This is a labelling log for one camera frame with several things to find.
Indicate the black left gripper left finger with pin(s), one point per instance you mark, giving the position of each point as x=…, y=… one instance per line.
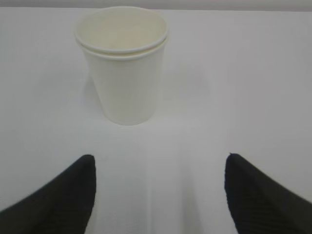
x=62, y=206

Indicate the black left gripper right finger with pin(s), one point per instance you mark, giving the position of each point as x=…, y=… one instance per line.
x=260, y=205

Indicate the white paper cup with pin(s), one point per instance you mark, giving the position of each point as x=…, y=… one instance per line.
x=127, y=84
x=121, y=30

